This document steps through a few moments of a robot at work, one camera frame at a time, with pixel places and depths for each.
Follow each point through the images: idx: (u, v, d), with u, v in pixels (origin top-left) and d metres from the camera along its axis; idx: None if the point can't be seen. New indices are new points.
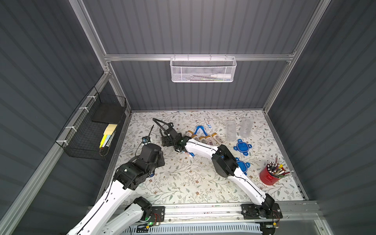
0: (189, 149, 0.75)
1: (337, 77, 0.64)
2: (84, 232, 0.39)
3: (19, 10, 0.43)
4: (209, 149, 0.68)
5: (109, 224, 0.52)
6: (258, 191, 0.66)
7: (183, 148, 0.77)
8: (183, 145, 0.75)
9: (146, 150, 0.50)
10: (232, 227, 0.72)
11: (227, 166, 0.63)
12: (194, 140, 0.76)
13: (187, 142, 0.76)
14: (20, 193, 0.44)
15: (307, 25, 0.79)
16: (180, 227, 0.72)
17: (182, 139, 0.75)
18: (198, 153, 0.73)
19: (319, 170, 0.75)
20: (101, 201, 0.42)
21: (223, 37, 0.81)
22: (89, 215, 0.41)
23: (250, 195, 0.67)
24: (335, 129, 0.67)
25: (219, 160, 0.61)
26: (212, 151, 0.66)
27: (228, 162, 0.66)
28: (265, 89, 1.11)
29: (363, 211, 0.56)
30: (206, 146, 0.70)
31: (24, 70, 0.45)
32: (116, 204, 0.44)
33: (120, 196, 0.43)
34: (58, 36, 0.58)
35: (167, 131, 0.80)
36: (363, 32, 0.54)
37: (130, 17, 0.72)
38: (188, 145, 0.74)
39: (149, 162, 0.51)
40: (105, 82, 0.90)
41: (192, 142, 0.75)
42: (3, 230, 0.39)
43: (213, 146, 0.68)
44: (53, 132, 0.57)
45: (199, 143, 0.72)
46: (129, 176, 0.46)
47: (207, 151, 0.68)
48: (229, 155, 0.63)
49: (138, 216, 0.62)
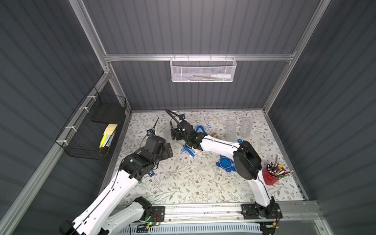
0: (205, 147, 0.66)
1: (338, 77, 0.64)
2: (90, 220, 0.39)
3: (20, 10, 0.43)
4: (229, 146, 0.59)
5: (113, 218, 0.53)
6: (267, 194, 0.61)
7: (198, 146, 0.68)
8: (199, 142, 0.67)
9: (151, 140, 0.50)
10: (232, 227, 0.72)
11: (251, 166, 0.53)
12: (211, 137, 0.67)
13: (203, 138, 0.68)
14: (19, 194, 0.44)
15: (306, 25, 0.79)
16: (180, 227, 0.72)
17: (197, 136, 0.74)
18: (215, 151, 0.64)
19: (319, 170, 0.76)
20: (107, 190, 0.43)
21: (223, 37, 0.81)
22: (95, 203, 0.41)
23: (258, 195, 0.63)
24: (335, 129, 0.67)
25: (243, 159, 0.52)
26: (232, 147, 0.58)
27: (253, 162, 0.56)
28: (265, 89, 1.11)
29: (363, 211, 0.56)
30: (226, 143, 0.61)
31: (24, 70, 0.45)
32: (121, 194, 0.44)
33: (126, 185, 0.43)
34: (58, 36, 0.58)
35: (182, 127, 0.70)
36: (363, 32, 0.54)
37: (130, 17, 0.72)
38: (204, 142, 0.66)
39: (153, 153, 0.51)
40: (105, 82, 0.90)
41: (208, 139, 0.66)
42: (3, 230, 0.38)
43: (233, 144, 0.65)
44: (53, 132, 0.57)
45: (217, 140, 0.64)
46: (135, 167, 0.46)
47: (227, 148, 0.59)
48: (254, 154, 0.55)
49: (140, 214, 0.62)
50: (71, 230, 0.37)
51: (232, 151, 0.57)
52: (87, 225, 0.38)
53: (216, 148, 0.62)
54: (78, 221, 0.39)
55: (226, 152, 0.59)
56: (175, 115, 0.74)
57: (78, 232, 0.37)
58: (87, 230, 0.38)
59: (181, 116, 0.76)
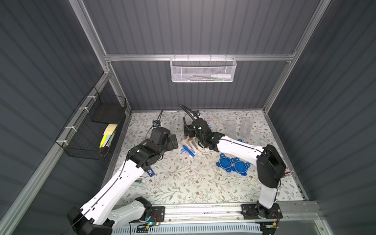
0: (223, 149, 0.61)
1: (337, 77, 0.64)
2: (99, 206, 0.39)
3: (20, 10, 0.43)
4: (251, 149, 0.53)
5: (117, 211, 0.54)
6: (272, 201, 0.59)
7: (214, 147, 0.63)
8: (215, 143, 0.62)
9: (155, 130, 0.51)
10: (232, 227, 0.72)
11: (275, 174, 0.47)
12: (230, 138, 0.62)
13: (221, 139, 0.63)
14: (19, 194, 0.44)
15: (306, 25, 0.79)
16: (180, 227, 0.72)
17: (213, 136, 0.68)
18: (233, 154, 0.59)
19: (319, 170, 0.76)
20: (115, 178, 0.43)
21: (223, 37, 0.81)
22: (103, 191, 0.42)
23: (264, 198, 0.62)
24: (335, 129, 0.67)
25: (268, 165, 0.46)
26: (255, 152, 0.52)
27: (277, 169, 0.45)
28: (265, 89, 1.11)
29: (363, 211, 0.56)
30: (247, 145, 0.56)
31: (24, 71, 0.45)
32: (129, 182, 0.44)
33: (133, 174, 0.44)
34: (58, 36, 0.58)
35: (198, 124, 0.65)
36: (363, 32, 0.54)
37: (130, 17, 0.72)
38: (222, 143, 0.61)
39: (159, 144, 0.51)
40: (105, 82, 0.90)
41: (226, 140, 0.61)
42: (3, 230, 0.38)
43: (256, 147, 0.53)
44: (53, 132, 0.57)
45: (237, 142, 0.59)
46: (141, 157, 0.47)
47: (248, 151, 0.53)
48: (278, 160, 0.52)
49: (141, 212, 0.62)
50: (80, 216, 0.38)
51: (255, 155, 0.51)
52: (95, 212, 0.38)
53: (235, 151, 0.57)
54: (86, 207, 0.39)
55: (247, 156, 0.54)
56: (190, 111, 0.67)
57: (86, 218, 0.38)
58: (95, 216, 0.38)
59: (195, 113, 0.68)
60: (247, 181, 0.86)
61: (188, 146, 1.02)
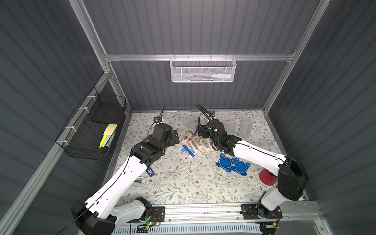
0: (239, 154, 0.58)
1: (338, 77, 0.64)
2: (103, 200, 0.40)
3: (20, 10, 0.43)
4: (271, 157, 0.50)
5: (119, 209, 0.54)
6: (276, 205, 0.59)
7: (229, 151, 0.60)
8: (231, 147, 0.59)
9: (157, 128, 0.51)
10: (232, 227, 0.72)
11: (298, 186, 0.43)
12: (247, 143, 0.58)
13: (237, 143, 0.60)
14: (19, 194, 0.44)
15: (306, 25, 0.79)
16: (180, 227, 0.72)
17: (228, 139, 0.65)
18: (250, 160, 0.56)
19: (319, 170, 0.76)
20: (118, 174, 0.44)
21: (223, 37, 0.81)
22: (106, 185, 0.42)
23: (269, 201, 0.61)
24: (335, 129, 0.67)
25: (291, 176, 0.43)
26: (277, 160, 0.48)
27: (301, 180, 0.47)
28: (265, 89, 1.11)
29: (363, 211, 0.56)
30: (268, 152, 0.52)
31: (24, 71, 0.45)
32: (132, 178, 0.45)
33: (138, 170, 0.45)
34: (58, 36, 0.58)
35: (214, 126, 0.61)
36: (363, 32, 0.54)
37: (130, 17, 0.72)
38: (239, 148, 0.57)
39: (161, 141, 0.52)
40: (105, 82, 0.90)
41: (244, 145, 0.58)
42: (3, 230, 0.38)
43: (278, 155, 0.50)
44: (53, 132, 0.57)
45: (255, 148, 0.55)
46: (145, 153, 0.48)
47: (269, 159, 0.50)
48: (302, 172, 0.48)
49: (142, 211, 0.62)
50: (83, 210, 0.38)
51: (276, 165, 0.47)
52: (100, 205, 0.39)
53: (253, 157, 0.54)
54: (90, 201, 0.40)
55: (267, 164, 0.50)
56: (206, 111, 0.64)
57: (91, 211, 0.38)
58: (100, 209, 0.39)
59: (211, 114, 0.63)
60: (248, 181, 0.86)
61: (188, 146, 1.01)
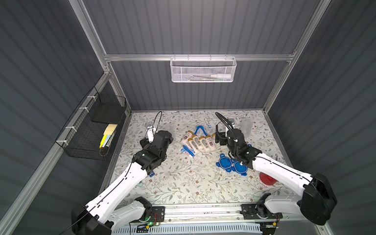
0: (259, 168, 0.56)
1: (338, 77, 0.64)
2: (104, 204, 0.41)
3: (20, 10, 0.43)
4: (295, 176, 0.47)
5: (117, 211, 0.54)
6: (279, 211, 0.59)
7: (247, 163, 0.58)
8: (250, 159, 0.57)
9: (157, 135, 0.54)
10: (232, 227, 0.72)
11: (325, 210, 0.40)
12: (269, 157, 0.56)
13: (257, 157, 0.57)
14: (19, 194, 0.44)
15: (306, 25, 0.79)
16: (180, 227, 0.72)
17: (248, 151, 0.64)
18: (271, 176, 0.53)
19: (319, 170, 0.75)
20: (120, 179, 0.46)
21: (223, 37, 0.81)
22: (108, 190, 0.44)
23: (276, 206, 0.60)
24: (336, 129, 0.67)
25: (318, 199, 0.40)
26: (299, 178, 0.46)
27: (328, 203, 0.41)
28: (265, 89, 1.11)
29: (364, 211, 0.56)
30: (292, 170, 0.49)
31: (25, 71, 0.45)
32: (133, 183, 0.47)
33: (138, 176, 0.47)
34: (58, 37, 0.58)
35: (234, 135, 0.60)
36: (363, 32, 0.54)
37: (130, 17, 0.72)
38: (259, 162, 0.55)
39: (161, 148, 0.54)
40: (105, 82, 0.90)
41: (265, 159, 0.55)
42: (4, 230, 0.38)
43: (303, 174, 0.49)
44: (53, 132, 0.57)
45: (277, 163, 0.53)
46: (146, 161, 0.51)
47: (291, 177, 0.47)
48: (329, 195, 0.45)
49: (140, 213, 0.62)
50: (83, 213, 0.39)
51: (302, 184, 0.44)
52: (100, 209, 0.40)
53: (275, 173, 0.51)
54: (91, 204, 0.41)
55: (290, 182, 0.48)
56: (224, 120, 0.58)
57: (91, 214, 0.39)
58: (101, 212, 0.40)
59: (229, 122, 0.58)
60: (247, 181, 0.86)
61: (188, 146, 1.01)
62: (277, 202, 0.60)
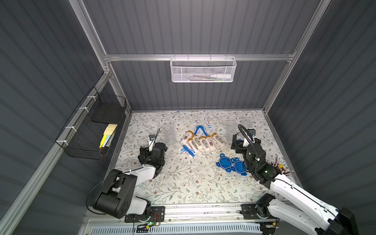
0: (278, 190, 0.54)
1: (337, 77, 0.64)
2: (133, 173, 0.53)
3: (20, 10, 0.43)
4: (319, 207, 0.45)
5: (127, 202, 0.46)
6: (278, 216, 0.61)
7: (265, 182, 0.56)
8: (269, 179, 0.55)
9: (155, 148, 0.69)
10: (232, 227, 0.72)
11: None
12: (289, 181, 0.53)
13: (276, 179, 0.55)
14: (19, 195, 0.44)
15: (306, 25, 0.79)
16: (180, 227, 0.72)
17: (267, 170, 0.59)
18: (291, 200, 0.51)
19: (319, 170, 0.75)
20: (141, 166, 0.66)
21: (223, 37, 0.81)
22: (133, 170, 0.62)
23: (279, 214, 0.60)
24: (336, 129, 0.67)
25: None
26: (324, 211, 0.44)
27: None
28: (265, 89, 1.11)
29: (363, 211, 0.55)
30: (315, 200, 0.47)
31: (24, 70, 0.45)
32: (150, 173, 0.61)
33: (153, 171, 0.63)
34: (59, 37, 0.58)
35: (256, 152, 0.56)
36: (363, 32, 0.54)
37: (130, 17, 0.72)
38: (280, 184, 0.53)
39: (160, 157, 0.71)
40: (105, 82, 0.90)
41: (285, 183, 0.53)
42: (3, 230, 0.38)
43: (328, 206, 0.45)
44: (52, 132, 0.57)
45: (298, 189, 0.50)
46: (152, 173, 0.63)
47: (315, 208, 0.45)
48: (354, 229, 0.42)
49: (143, 208, 0.63)
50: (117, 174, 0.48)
51: (327, 218, 0.42)
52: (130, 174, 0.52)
53: (296, 199, 0.49)
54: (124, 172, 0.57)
55: (312, 213, 0.46)
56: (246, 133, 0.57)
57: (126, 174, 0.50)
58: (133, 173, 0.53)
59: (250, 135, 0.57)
60: (247, 181, 0.86)
61: (188, 146, 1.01)
62: (283, 210, 0.60)
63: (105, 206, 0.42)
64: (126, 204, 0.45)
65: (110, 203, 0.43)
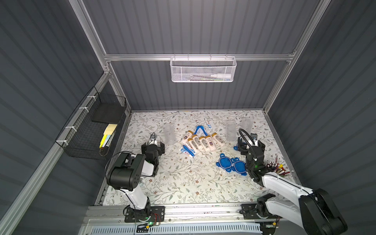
0: (267, 183, 0.61)
1: (337, 77, 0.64)
2: None
3: (20, 10, 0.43)
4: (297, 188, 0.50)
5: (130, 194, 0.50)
6: (277, 213, 0.60)
7: (259, 181, 0.64)
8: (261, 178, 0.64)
9: (148, 152, 0.73)
10: (232, 227, 0.72)
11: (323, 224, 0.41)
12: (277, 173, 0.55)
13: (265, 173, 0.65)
14: (19, 194, 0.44)
15: (306, 25, 0.79)
16: (180, 227, 0.72)
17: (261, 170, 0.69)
18: (279, 192, 0.57)
19: (319, 170, 0.76)
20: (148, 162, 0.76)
21: (223, 37, 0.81)
22: None
23: (276, 208, 0.60)
24: (335, 129, 0.67)
25: (313, 209, 0.42)
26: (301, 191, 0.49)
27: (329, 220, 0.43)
28: (265, 89, 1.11)
29: (363, 211, 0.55)
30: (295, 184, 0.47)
31: (24, 71, 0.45)
32: (150, 169, 0.68)
33: (151, 169, 0.69)
34: (58, 37, 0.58)
35: (254, 154, 0.65)
36: (363, 32, 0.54)
37: (130, 17, 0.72)
38: (267, 176, 0.62)
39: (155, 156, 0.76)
40: (105, 82, 0.90)
41: (271, 174, 0.63)
42: (3, 230, 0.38)
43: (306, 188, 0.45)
44: (53, 132, 0.57)
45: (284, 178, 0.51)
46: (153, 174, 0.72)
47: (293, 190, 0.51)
48: (333, 213, 0.44)
49: (144, 202, 0.65)
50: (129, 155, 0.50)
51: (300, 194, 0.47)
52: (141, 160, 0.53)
53: (280, 187, 0.55)
54: None
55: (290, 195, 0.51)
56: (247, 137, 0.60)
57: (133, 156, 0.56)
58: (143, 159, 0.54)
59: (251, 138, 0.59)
60: (247, 181, 0.86)
61: (188, 145, 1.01)
62: (278, 204, 0.61)
63: (118, 181, 0.47)
64: (136, 176, 0.50)
65: (122, 176, 0.48)
